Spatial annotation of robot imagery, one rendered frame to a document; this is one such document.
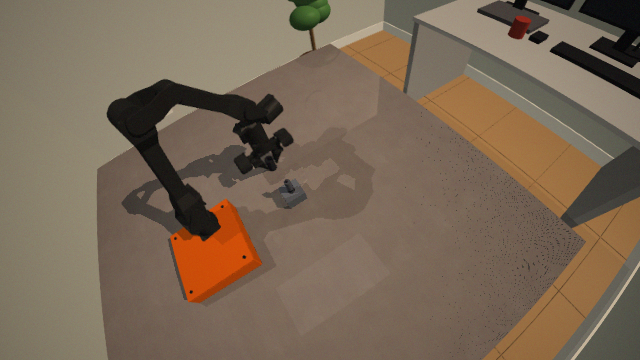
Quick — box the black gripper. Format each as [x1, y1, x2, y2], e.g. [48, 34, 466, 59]
[234, 128, 294, 174]

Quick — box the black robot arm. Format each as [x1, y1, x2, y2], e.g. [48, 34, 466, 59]
[107, 79, 283, 241]

